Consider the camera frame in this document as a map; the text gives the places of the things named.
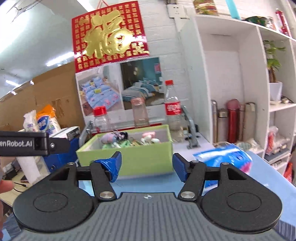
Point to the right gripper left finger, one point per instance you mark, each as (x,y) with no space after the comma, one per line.
(103,173)

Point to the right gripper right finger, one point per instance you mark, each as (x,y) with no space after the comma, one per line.
(192,174)

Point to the green fluffy towel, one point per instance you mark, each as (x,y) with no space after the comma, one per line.
(119,145)

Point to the purple fabric pouch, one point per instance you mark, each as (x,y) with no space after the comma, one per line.
(111,137)

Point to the wet wipes packs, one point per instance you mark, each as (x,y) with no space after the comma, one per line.
(42,121)

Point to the blue tissue pack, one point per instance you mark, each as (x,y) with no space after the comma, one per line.
(230,154)

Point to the green cardboard box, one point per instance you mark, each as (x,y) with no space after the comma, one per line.
(143,160)

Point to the blue machine box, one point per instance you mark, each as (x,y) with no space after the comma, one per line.
(56,161)

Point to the red cap plastic jar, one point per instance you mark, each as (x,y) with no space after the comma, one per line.
(101,121)

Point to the white red small carton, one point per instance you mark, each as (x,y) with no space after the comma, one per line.
(69,133)

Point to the white pink socks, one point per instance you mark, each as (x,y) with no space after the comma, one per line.
(149,138)

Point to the clear glass jar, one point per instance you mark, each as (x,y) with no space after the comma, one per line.
(139,110)

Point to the cola plastic bottle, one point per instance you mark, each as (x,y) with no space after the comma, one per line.
(172,107)

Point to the silver thermos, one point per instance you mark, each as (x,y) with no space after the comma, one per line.
(214,120)

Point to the red thermos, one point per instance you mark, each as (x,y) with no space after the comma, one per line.
(233,108)

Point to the white shelf unit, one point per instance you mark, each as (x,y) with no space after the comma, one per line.
(226,60)

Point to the potted green plant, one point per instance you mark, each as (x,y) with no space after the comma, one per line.
(271,58)

